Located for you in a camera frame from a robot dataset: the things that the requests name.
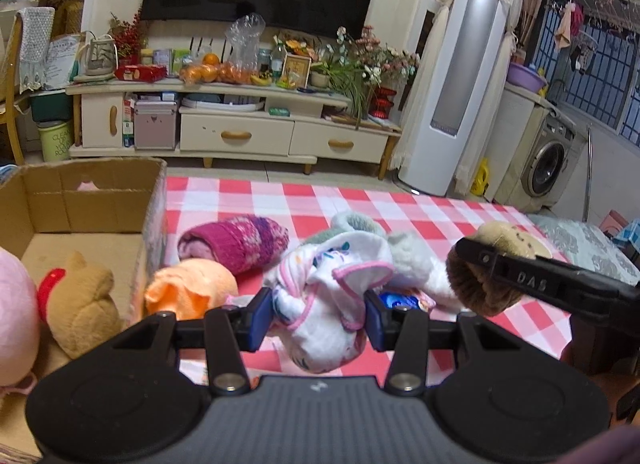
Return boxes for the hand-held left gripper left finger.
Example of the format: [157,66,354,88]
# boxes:
[111,288,275,395]

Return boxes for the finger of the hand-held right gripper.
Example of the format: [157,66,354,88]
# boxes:
[455,237,581,303]

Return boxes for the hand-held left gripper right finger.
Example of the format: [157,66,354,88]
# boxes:
[366,290,522,395]

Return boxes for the white printed baby cloth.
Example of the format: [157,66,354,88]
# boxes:
[265,231,396,375]

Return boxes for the brown round plush toy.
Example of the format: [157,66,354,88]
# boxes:
[446,221,553,317]

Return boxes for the pale blue fluffy slipper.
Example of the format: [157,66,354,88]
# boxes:
[330,211,388,247]
[385,231,466,312]

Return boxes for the cardboard box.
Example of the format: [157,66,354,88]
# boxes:
[0,157,168,460]

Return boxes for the small blue patterned item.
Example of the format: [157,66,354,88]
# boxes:
[379,291,421,312]

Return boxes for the grey patterned blanket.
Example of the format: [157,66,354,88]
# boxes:
[527,214,640,285]

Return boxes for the orange plush toy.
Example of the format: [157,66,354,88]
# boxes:
[144,258,240,321]

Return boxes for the magenta knitted sock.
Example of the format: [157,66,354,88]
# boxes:
[177,214,291,276]

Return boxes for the pink stool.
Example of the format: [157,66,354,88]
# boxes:
[600,209,628,240]

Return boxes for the yellow detergent bottle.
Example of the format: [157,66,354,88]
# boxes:
[470,158,491,196]

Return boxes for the washing machine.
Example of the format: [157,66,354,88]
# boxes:
[520,114,588,210]

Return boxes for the red checked tablecloth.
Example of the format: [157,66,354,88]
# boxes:
[162,177,576,390]

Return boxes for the white utility cabinet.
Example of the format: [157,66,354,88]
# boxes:
[492,82,556,205]

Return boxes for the brown teddy bear red scarf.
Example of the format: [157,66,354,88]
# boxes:
[36,250,124,360]

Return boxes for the cream TV cabinet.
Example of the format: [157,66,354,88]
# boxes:
[66,79,403,180]

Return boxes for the white tower air conditioner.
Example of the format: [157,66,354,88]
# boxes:
[397,0,508,197]

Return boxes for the purple plastic basin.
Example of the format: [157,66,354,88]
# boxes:
[506,62,548,94]

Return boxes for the pink storage box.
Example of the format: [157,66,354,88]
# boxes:
[134,99,179,150]

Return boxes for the red vase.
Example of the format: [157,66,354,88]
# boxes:
[370,86,398,120]

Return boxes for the hanging dark clothes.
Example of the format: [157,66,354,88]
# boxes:
[570,37,598,75]

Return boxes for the milk carton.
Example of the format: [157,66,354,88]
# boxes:
[122,97,136,147]

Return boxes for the pink plush toy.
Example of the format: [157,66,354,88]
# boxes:
[0,247,42,395]

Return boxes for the potted spider plant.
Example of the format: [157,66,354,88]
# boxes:
[310,57,381,120]

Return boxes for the pile of oranges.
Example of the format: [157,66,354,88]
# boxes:
[179,53,256,85]

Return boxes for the hanging pink towel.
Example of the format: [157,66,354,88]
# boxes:
[554,2,585,50]

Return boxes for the green glass bottle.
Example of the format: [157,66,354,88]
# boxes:
[270,42,288,82]

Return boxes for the pink flower bouquet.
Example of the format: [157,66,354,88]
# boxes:
[335,24,421,90]

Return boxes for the light green bin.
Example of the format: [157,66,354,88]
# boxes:
[37,120,75,162]

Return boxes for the flat red box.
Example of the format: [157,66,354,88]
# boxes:
[115,64,167,82]

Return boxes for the clear plastic bag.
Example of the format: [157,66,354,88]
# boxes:
[225,13,267,70]

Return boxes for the dark green storage box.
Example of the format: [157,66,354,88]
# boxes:
[30,92,73,122]

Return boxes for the glass kettle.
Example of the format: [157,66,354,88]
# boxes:
[74,32,118,82]

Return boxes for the red berry branches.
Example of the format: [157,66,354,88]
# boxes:
[107,12,146,62]

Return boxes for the white paper sheet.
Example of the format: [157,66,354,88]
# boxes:
[46,34,83,90]

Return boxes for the wooden chair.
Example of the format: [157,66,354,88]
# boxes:
[0,7,56,165]

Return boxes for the pale green lace cloth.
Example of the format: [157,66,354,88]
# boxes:
[17,7,56,94]

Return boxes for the wooden photo frame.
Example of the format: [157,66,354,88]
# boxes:
[281,54,312,89]

